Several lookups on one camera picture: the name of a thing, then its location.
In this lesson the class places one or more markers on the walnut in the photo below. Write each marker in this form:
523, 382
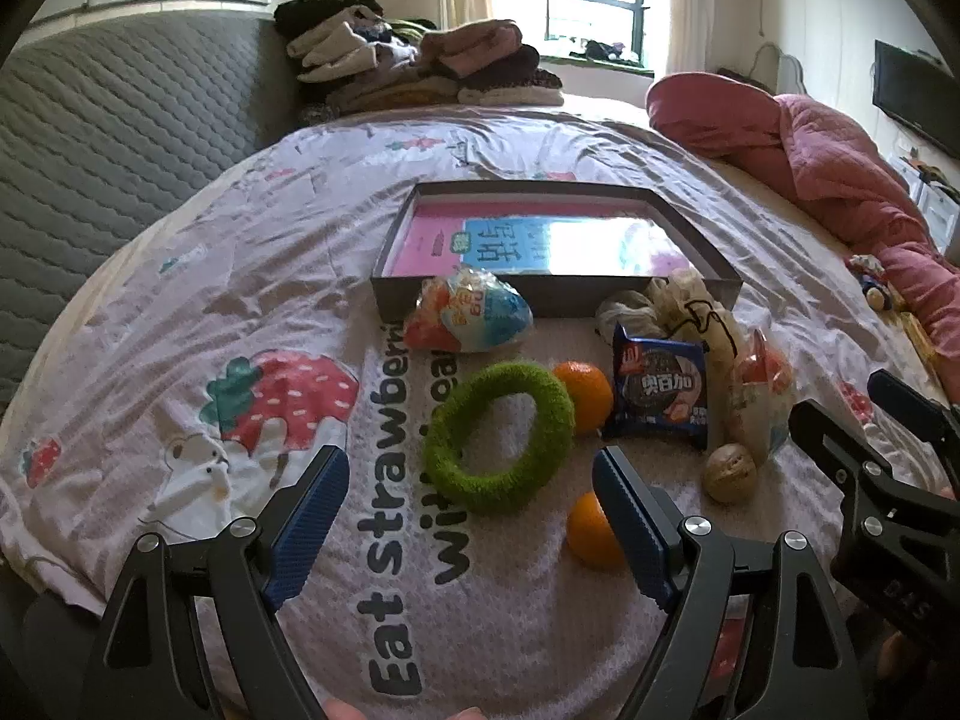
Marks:
730, 472

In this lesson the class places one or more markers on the blue cookie packet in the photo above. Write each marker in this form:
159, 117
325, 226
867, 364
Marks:
660, 390

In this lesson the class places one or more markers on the egg-shaped snack packet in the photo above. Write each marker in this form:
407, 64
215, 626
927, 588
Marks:
469, 311

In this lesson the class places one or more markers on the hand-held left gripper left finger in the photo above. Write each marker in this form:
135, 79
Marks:
311, 517

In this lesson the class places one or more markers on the pink quilt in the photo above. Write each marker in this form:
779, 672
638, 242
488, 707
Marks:
810, 150

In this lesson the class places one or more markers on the pile of folded clothes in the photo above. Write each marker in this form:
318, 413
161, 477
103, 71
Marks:
420, 60

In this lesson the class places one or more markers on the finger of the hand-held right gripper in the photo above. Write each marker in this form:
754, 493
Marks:
911, 409
840, 450

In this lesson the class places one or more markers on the orange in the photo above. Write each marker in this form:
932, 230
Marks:
589, 536
589, 394

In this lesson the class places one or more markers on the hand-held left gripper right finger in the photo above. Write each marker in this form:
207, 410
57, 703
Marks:
630, 532

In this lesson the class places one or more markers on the white cabinet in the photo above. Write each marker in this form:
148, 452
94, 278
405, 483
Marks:
930, 199

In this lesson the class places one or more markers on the dark clothes on windowsill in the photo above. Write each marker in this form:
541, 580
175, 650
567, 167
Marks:
611, 51

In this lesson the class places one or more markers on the small toy figure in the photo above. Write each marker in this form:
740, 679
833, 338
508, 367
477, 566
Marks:
874, 281

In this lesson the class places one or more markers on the person's right hand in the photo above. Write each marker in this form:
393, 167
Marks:
900, 664

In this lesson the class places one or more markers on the pink and blue book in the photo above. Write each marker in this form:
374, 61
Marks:
540, 240

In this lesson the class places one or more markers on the black television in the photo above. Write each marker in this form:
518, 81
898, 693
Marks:
911, 94

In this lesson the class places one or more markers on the grey quilted headboard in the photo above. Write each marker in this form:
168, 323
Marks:
112, 165

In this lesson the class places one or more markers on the clear plastic bag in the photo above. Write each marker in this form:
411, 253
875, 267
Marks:
761, 397

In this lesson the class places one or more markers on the grey shallow cardboard box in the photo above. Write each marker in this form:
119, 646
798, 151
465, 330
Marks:
555, 300

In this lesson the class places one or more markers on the yellow packet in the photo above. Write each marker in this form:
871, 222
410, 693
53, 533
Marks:
919, 341

